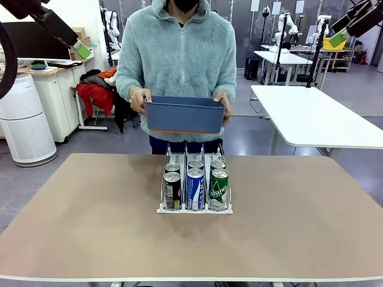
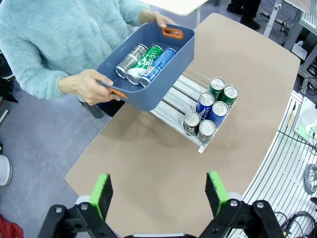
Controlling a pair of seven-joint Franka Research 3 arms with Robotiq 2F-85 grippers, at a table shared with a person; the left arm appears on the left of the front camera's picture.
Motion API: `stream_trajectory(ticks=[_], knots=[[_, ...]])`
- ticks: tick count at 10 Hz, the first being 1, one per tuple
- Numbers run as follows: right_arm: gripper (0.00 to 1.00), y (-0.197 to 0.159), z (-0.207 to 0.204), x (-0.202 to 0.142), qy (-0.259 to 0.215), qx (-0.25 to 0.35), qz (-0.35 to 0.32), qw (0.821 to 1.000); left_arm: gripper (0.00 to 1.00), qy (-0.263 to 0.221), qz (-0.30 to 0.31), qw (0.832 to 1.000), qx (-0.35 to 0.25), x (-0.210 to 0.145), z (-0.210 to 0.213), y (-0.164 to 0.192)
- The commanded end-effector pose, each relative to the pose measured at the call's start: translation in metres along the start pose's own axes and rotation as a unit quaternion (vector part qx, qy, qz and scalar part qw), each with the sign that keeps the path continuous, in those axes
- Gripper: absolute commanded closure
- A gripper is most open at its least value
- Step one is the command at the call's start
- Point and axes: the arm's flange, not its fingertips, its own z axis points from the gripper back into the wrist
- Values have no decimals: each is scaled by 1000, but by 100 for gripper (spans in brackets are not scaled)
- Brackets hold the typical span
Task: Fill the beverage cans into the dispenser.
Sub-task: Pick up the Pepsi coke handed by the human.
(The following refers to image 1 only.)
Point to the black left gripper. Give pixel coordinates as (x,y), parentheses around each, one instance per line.
(57,28)

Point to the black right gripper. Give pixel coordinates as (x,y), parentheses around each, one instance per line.
(366,16)

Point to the blue plastic bin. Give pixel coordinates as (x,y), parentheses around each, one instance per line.
(184,118)

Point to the person's right forearm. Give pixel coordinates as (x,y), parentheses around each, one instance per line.
(127,85)

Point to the person's left forearm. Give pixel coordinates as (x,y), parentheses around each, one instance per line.
(226,85)

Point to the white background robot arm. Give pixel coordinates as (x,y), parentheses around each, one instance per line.
(323,28)
(284,27)
(113,27)

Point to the black beverage can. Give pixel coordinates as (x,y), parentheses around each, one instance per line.
(172,191)
(172,167)

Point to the blue beverage can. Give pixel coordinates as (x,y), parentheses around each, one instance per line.
(196,164)
(195,191)

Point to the green beverage can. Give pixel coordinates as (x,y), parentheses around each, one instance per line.
(218,164)
(219,191)

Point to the clear white can dispenser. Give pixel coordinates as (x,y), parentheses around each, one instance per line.
(194,211)

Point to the person's right hand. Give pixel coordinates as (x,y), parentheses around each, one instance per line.
(139,100)

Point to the person's left hand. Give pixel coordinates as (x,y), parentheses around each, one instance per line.
(228,109)

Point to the yellow plastic crate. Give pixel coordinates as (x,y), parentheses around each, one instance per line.
(326,45)

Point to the brown cardboard box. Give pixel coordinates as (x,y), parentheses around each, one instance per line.
(80,31)

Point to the black keyboard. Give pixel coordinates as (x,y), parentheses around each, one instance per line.
(64,63)

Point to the dark grey garment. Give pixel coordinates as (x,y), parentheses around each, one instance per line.
(91,77)

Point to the wooden shelf table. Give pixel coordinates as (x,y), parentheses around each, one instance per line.
(342,59)

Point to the orange garment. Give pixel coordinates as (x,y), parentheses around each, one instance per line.
(108,74)

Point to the black tripod pole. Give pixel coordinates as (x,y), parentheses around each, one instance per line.
(317,56)
(279,48)

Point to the green plate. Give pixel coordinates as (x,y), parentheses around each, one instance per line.
(39,65)

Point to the white paper sheet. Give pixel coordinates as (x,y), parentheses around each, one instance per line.
(276,7)
(299,6)
(255,5)

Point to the red jacket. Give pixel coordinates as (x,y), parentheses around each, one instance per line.
(95,97)

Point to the black computer monitor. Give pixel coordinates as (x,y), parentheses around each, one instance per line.
(30,42)

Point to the white desk cabinet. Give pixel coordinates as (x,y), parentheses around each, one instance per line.
(57,98)

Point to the white rolling stand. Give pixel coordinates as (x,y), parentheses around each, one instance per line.
(80,119)

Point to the black hanging jacket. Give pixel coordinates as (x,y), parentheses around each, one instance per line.
(122,113)

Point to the white air purifier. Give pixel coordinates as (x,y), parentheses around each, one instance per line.
(27,119)

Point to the white side table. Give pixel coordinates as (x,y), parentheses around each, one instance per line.
(314,116)

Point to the person in teal fleece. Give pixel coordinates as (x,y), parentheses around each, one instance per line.
(176,59)

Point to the black computer tower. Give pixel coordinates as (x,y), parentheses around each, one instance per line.
(252,68)

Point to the black face mask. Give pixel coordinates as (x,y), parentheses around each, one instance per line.
(185,6)

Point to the dark blue trousers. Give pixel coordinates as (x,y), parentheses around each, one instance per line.
(158,146)

